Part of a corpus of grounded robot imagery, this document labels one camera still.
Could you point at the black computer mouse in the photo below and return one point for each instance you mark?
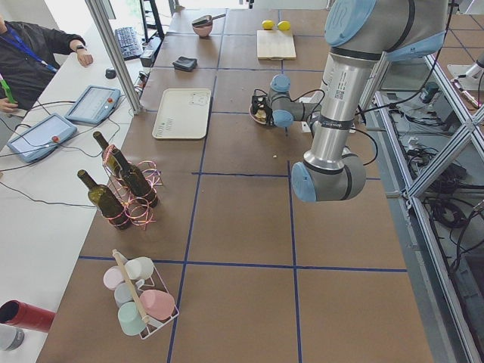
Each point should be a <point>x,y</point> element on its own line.
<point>110,73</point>

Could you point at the metal spoon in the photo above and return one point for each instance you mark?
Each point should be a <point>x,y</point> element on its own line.
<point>206,20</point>

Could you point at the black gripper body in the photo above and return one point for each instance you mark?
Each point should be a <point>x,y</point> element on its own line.
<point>268,113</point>

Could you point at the white cup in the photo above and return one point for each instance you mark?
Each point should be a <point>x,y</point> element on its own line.
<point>139,268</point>

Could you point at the pink bowl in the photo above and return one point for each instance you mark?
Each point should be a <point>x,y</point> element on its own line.
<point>204,30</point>

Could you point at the red cylinder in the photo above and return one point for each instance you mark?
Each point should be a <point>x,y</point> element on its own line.
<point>23,315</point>

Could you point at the dark green wine bottle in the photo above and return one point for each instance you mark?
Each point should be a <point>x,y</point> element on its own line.
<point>106,202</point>

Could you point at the wooden cutting board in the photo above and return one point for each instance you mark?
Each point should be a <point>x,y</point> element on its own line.
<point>275,45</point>

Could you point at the bread slice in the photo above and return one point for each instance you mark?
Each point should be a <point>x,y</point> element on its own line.
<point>260,116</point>

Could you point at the light pink cup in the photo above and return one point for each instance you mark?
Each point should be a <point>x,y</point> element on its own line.
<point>112,278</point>

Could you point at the folded grey cloth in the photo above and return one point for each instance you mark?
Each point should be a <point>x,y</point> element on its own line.
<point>186,64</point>

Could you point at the whole yellow lemon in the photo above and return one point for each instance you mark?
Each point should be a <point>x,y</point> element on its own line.
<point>268,24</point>

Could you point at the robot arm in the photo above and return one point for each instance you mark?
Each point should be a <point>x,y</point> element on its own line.
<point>358,33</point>

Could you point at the grey round plate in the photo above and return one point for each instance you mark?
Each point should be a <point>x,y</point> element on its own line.
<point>253,110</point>

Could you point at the person's right hand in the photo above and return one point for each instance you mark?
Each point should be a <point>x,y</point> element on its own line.
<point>84,57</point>

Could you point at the cream bear serving tray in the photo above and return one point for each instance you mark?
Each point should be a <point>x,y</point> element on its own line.
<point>183,114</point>

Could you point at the mint green cup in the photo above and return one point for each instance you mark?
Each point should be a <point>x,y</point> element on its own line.
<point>130,320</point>

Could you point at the white wire rack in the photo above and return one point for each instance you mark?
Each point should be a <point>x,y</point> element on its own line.
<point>155,282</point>

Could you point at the seated person black jacket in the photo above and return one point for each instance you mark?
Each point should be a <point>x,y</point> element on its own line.
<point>28,60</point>

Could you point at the blue teach pendant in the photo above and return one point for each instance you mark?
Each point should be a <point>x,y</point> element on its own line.
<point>40,140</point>
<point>94,105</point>

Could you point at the yellow lemon half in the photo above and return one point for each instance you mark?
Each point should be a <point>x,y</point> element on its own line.
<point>284,25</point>

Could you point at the copper wire bottle rack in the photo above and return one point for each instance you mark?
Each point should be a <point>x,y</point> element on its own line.
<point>137,209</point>

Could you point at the grey cup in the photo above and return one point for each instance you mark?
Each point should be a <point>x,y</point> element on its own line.
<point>122,295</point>

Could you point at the aluminium frame post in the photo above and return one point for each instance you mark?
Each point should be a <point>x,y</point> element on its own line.
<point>100,17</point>

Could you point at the wooden rack handle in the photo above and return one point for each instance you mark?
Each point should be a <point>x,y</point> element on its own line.
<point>119,261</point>

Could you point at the far blue teach pendant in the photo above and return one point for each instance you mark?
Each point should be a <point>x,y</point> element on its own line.
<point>94,105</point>

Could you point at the black keyboard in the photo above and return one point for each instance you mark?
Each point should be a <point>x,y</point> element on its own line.
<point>127,39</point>

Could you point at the near blue teach pendant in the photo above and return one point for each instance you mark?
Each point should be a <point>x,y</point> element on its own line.
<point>40,140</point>

